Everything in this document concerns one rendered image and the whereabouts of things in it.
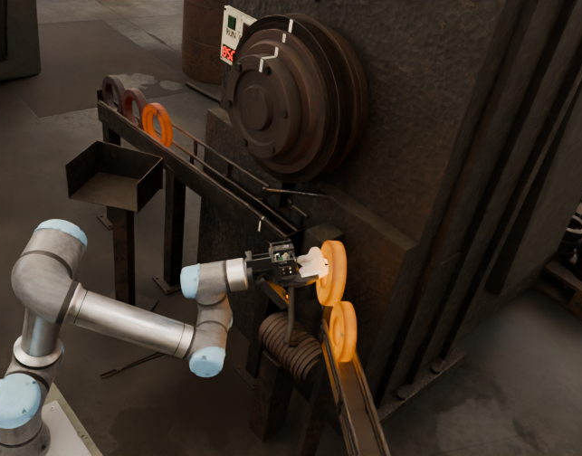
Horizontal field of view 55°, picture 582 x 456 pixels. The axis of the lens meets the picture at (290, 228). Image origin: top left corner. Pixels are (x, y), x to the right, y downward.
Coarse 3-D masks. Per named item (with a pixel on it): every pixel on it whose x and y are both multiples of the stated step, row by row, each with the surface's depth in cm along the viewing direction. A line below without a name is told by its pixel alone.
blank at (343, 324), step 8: (344, 304) 144; (336, 312) 148; (344, 312) 142; (352, 312) 142; (336, 320) 149; (344, 320) 140; (352, 320) 140; (336, 328) 150; (344, 328) 140; (352, 328) 140; (336, 336) 149; (344, 336) 139; (352, 336) 139; (336, 344) 146; (344, 344) 139; (352, 344) 140; (336, 352) 146; (344, 352) 140; (352, 352) 141; (344, 360) 143
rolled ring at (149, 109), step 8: (152, 104) 219; (144, 112) 225; (152, 112) 224; (160, 112) 216; (144, 120) 227; (152, 120) 228; (160, 120) 217; (168, 120) 217; (144, 128) 229; (152, 128) 229; (168, 128) 217; (152, 136) 228; (168, 136) 218; (168, 144) 222
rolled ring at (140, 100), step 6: (126, 90) 233; (132, 90) 229; (138, 90) 230; (126, 96) 234; (132, 96) 230; (138, 96) 228; (126, 102) 237; (138, 102) 228; (144, 102) 228; (126, 108) 239; (138, 108) 229; (126, 114) 239; (132, 114) 241; (132, 120) 240; (132, 126) 238; (138, 126) 234
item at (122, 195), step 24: (96, 144) 205; (72, 168) 193; (96, 168) 210; (120, 168) 209; (144, 168) 206; (72, 192) 198; (96, 192) 200; (120, 192) 201; (144, 192) 193; (120, 216) 205; (120, 240) 211; (120, 264) 218; (120, 288) 225
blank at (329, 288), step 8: (328, 248) 132; (336, 248) 129; (344, 248) 130; (328, 256) 132; (336, 256) 128; (344, 256) 128; (328, 264) 131; (336, 264) 127; (344, 264) 127; (328, 272) 130; (336, 272) 126; (344, 272) 127; (320, 280) 136; (328, 280) 130; (336, 280) 127; (344, 280) 127; (320, 288) 135; (328, 288) 129; (336, 288) 127; (344, 288) 127; (320, 296) 135; (328, 296) 129; (336, 296) 128; (328, 304) 131; (336, 304) 131
